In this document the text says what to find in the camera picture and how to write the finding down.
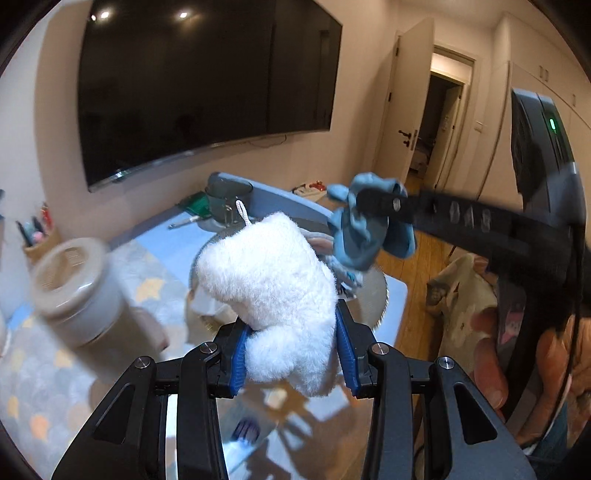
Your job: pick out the person's right hand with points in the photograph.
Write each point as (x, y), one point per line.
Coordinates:
(491, 364)

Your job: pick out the black wall television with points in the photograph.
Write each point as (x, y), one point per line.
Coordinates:
(207, 83)

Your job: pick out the white door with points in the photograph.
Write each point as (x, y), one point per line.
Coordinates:
(401, 92)

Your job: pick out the round grey basin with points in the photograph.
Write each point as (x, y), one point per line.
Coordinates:
(374, 295)

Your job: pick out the beige cylinder container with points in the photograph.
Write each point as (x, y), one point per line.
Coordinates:
(92, 300)

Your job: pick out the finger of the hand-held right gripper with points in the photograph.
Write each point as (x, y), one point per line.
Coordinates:
(388, 203)

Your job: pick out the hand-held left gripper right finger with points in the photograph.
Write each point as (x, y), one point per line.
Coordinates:
(346, 350)

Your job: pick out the white plush toy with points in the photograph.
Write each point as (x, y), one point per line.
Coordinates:
(268, 286)

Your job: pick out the green packet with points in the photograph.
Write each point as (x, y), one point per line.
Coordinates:
(196, 205)

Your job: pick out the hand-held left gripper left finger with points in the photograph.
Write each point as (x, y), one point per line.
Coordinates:
(238, 364)

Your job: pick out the thin metal stick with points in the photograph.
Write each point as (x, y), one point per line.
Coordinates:
(184, 223)

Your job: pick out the white and blue box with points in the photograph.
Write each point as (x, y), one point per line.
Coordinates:
(244, 429)

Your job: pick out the wooden pen holder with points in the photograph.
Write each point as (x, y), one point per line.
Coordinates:
(44, 251)

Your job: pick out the bunch of pens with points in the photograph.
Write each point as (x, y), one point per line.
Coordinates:
(34, 226)

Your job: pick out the white wardrobe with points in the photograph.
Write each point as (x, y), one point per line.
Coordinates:
(545, 55)

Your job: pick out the small red item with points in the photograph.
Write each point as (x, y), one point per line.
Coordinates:
(311, 190)

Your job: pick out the blue sock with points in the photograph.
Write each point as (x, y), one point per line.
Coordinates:
(355, 240)

